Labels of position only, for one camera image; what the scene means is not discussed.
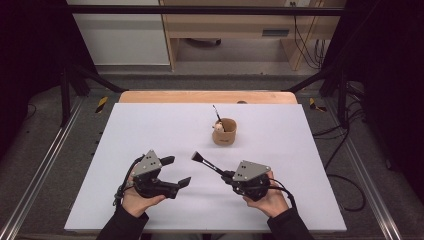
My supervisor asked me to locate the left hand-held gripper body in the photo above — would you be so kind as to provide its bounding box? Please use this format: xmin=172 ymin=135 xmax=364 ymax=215
xmin=130 ymin=149 xmax=181 ymax=200

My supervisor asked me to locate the black floor cable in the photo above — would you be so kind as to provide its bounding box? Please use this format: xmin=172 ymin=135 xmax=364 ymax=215
xmin=312 ymin=128 xmax=367 ymax=212

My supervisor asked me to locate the thick black makeup brush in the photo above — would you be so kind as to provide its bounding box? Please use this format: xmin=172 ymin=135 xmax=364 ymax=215
xmin=191 ymin=151 xmax=228 ymax=177

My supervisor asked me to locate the dark curtain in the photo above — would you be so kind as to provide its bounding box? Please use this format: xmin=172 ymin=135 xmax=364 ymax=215
xmin=0 ymin=0 xmax=98 ymax=164
xmin=319 ymin=0 xmax=424 ymax=204

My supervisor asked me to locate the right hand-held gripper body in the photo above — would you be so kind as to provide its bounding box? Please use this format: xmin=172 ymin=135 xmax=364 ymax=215
xmin=229 ymin=160 xmax=272 ymax=202

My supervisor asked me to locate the tan cup with animal figure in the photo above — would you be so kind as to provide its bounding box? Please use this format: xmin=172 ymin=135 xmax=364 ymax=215
xmin=211 ymin=117 xmax=238 ymax=147

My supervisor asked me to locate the aluminium floor rail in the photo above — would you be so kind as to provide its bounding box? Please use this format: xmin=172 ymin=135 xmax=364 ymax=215
xmin=0 ymin=96 xmax=86 ymax=240
xmin=324 ymin=99 xmax=404 ymax=240

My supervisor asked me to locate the light wooden desk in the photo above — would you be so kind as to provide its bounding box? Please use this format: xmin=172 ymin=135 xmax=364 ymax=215
xmin=159 ymin=0 xmax=346 ymax=72

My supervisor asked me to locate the yellow-handled tool right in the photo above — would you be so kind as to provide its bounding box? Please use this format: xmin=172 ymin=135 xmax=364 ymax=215
xmin=308 ymin=97 xmax=328 ymax=113

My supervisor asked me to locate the black metal stand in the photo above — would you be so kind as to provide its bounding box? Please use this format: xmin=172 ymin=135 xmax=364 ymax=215
xmin=283 ymin=63 xmax=351 ymax=129
xmin=59 ymin=63 xmax=129 ymax=128

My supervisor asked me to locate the yellow-handled tool left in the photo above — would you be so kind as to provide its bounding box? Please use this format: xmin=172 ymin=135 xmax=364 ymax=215
xmin=95 ymin=96 xmax=109 ymax=114

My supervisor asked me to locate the black horizontal frame bar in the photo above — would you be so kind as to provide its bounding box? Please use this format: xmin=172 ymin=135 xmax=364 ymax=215
xmin=66 ymin=4 xmax=346 ymax=17

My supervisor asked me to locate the person's left hand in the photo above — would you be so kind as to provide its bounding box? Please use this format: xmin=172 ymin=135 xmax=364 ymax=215
xmin=121 ymin=166 xmax=167 ymax=218

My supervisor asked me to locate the white cabinet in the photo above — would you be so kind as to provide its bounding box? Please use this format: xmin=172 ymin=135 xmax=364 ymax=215
xmin=65 ymin=0 xmax=171 ymax=66

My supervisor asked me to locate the yellow-handled tool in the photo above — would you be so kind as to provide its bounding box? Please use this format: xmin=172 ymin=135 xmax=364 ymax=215
xmin=95 ymin=96 xmax=109 ymax=114
xmin=308 ymin=97 xmax=328 ymax=113

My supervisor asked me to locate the thin black brush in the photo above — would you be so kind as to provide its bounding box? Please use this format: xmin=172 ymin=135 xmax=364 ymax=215
xmin=212 ymin=104 xmax=227 ymax=133

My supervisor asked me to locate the hanging black cable bundle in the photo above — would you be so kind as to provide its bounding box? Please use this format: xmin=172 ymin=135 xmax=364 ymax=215
xmin=292 ymin=1 xmax=329 ymax=70

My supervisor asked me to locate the left hand-held gripper cable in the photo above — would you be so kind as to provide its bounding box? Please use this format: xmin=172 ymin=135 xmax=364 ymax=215
xmin=112 ymin=154 xmax=146 ymax=208

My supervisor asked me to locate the right hand-held gripper cable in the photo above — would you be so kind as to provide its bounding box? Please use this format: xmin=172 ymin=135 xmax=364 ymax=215
xmin=268 ymin=178 xmax=298 ymax=210

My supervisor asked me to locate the white table cover board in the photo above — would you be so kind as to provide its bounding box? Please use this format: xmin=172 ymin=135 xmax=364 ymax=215
xmin=63 ymin=102 xmax=348 ymax=233

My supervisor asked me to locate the person's right hand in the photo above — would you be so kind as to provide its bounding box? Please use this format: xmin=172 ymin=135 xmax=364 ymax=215
xmin=242 ymin=170 xmax=290 ymax=219

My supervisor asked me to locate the hand-held gripper cable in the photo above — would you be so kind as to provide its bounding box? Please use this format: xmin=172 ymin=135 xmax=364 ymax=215
xmin=268 ymin=178 xmax=298 ymax=210
xmin=112 ymin=154 xmax=146 ymax=208

